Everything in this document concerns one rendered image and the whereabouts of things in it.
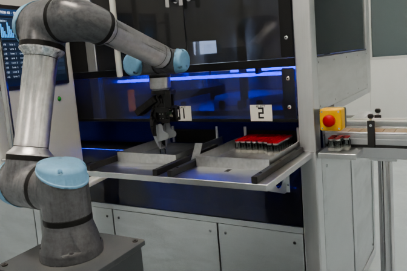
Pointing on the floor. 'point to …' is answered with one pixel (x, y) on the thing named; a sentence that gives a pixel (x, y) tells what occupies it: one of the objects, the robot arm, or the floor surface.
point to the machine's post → (308, 115)
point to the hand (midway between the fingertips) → (160, 144)
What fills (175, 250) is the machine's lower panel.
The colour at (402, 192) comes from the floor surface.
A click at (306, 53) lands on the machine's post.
